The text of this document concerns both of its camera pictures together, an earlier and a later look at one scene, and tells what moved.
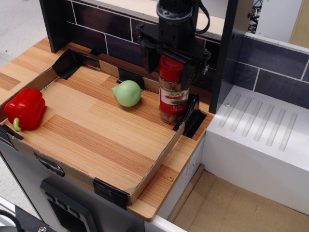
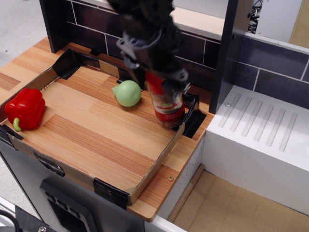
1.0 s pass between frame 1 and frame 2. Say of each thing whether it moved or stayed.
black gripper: moved
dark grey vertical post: stayed
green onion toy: stayed
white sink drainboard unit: stayed
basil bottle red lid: moved
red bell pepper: stayed
